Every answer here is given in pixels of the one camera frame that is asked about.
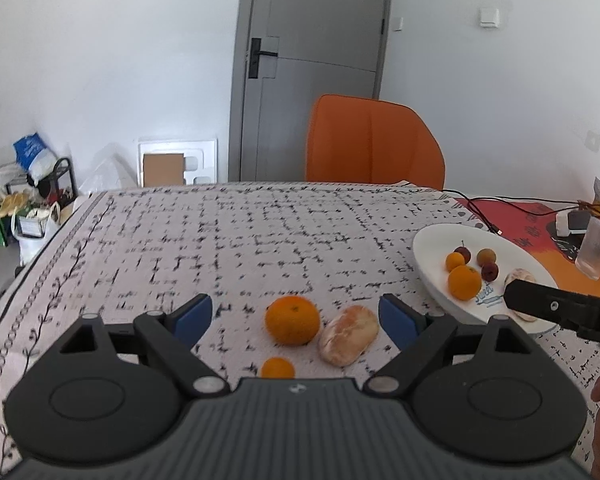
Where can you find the red orange printed cloth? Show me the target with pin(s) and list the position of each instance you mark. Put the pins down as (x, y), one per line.
(525, 220)

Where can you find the blue white bag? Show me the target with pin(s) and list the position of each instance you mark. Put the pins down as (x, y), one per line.
(32, 152)

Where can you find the white light switch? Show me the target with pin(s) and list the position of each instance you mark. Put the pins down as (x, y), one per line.
(489, 17)

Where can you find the white power adapter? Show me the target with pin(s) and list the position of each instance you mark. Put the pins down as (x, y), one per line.
(562, 220)

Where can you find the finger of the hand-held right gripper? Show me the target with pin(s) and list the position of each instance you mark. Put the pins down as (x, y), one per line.
(545, 302)

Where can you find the small brownish orange fruit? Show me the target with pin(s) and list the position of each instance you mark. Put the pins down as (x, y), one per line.
(486, 256)

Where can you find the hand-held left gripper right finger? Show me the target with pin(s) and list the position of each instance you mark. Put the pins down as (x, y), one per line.
(397, 320)

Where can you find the small red fruit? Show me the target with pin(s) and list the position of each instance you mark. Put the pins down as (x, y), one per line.
(490, 271)
(464, 250)

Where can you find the brown cardboard piece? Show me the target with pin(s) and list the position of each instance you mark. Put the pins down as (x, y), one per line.
(163, 170)

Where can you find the white foam board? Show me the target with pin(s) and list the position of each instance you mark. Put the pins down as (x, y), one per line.
(200, 147)

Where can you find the white plastic bag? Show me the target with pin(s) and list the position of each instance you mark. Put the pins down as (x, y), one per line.
(30, 250)

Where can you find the grey door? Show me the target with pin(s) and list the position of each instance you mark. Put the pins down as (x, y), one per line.
(320, 110)

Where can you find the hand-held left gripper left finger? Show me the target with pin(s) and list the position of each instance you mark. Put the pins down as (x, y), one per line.
(192, 317)

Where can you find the clear plastic bag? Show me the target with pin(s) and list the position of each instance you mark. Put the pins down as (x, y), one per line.
(110, 170)

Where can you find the black shoe rack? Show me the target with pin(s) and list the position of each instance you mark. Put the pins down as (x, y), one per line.
(70, 167)

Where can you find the bread roll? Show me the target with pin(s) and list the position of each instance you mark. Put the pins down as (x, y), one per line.
(522, 276)
(349, 341)

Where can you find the orange chair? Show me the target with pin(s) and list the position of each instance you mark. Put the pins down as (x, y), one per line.
(370, 140)

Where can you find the yellow slippers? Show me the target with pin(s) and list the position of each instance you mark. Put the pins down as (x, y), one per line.
(12, 204)

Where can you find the small white wall switch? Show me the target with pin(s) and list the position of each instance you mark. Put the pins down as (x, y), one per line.
(399, 23)

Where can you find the small orange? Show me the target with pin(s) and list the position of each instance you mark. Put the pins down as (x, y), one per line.
(278, 367)
(455, 261)

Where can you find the clear plastic cup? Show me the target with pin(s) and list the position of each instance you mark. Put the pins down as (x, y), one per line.
(597, 250)

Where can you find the large orange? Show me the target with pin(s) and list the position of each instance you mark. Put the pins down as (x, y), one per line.
(464, 282)
(292, 320)

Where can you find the white black-patterned tablecloth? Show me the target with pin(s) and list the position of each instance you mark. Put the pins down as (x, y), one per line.
(260, 230)

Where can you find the white plate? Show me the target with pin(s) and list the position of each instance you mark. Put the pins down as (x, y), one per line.
(430, 255)

